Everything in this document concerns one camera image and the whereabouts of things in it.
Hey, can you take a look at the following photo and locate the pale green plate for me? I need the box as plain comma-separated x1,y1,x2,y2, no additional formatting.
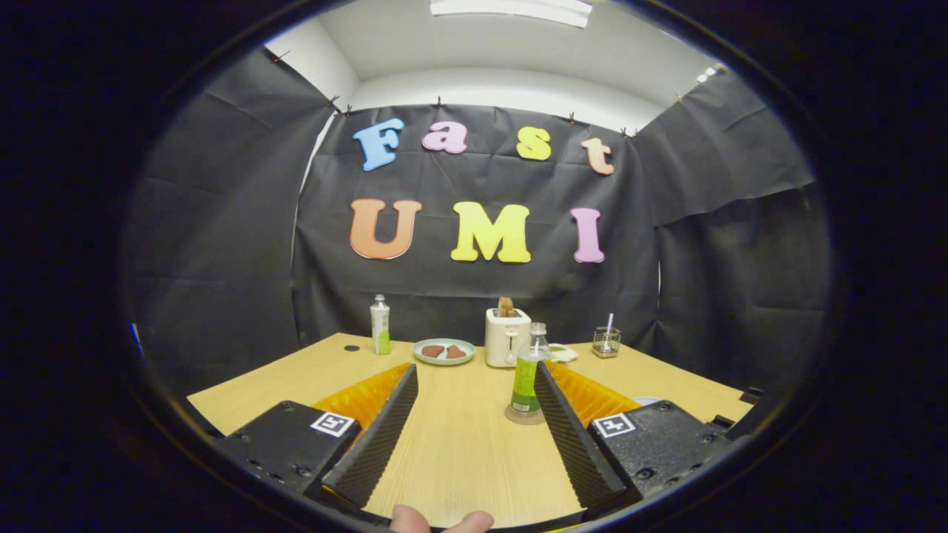
413,338,476,366

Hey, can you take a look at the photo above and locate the ceiling light panel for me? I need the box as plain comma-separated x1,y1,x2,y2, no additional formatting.
431,0,593,29

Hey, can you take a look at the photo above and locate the juice bottle with green label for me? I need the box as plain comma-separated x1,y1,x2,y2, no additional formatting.
510,322,553,417

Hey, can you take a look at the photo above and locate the black backdrop cloth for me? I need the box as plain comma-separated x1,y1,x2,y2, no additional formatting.
122,44,834,438

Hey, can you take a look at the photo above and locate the wooden table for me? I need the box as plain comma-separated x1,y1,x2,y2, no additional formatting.
187,332,755,528

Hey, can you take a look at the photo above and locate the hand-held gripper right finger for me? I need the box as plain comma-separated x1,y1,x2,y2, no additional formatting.
533,361,734,512

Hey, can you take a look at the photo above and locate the white toaster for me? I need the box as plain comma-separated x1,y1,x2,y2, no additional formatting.
485,308,532,369

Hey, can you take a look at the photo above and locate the white and green tube bottle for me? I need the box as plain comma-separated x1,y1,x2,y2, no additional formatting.
370,294,392,356

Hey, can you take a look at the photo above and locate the round brown coaster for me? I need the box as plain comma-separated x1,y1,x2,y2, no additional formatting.
504,403,549,426

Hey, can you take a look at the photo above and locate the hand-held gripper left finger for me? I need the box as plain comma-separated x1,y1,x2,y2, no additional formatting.
215,363,420,512

